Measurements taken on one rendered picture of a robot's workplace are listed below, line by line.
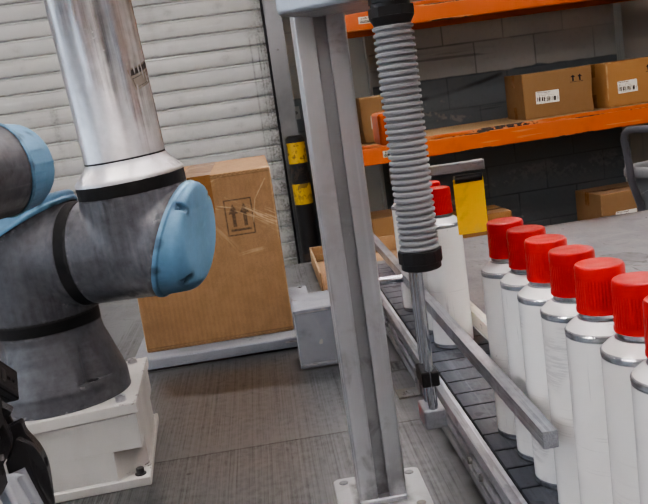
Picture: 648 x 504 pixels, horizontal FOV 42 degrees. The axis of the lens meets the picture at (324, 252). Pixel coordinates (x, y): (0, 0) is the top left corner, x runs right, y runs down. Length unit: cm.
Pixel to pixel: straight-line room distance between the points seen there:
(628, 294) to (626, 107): 449
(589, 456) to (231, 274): 85
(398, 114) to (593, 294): 19
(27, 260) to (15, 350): 10
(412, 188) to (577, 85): 437
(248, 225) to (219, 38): 385
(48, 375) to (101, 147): 25
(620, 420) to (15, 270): 64
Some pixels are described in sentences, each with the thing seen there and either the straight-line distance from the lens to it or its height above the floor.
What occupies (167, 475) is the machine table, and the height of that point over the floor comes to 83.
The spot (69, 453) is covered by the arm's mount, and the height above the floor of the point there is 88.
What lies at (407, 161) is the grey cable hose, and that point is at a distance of 64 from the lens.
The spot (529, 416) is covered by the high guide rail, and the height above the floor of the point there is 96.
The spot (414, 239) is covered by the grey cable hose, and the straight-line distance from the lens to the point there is 65.
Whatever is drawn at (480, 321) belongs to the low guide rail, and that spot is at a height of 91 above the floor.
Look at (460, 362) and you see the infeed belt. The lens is 104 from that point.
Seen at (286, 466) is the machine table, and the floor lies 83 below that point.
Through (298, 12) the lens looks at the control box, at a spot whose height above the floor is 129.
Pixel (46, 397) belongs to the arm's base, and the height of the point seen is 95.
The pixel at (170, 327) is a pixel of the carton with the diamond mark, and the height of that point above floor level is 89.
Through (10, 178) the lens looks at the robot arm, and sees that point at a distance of 68.
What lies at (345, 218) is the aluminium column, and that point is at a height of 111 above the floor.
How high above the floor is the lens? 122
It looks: 11 degrees down
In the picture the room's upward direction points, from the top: 8 degrees counter-clockwise
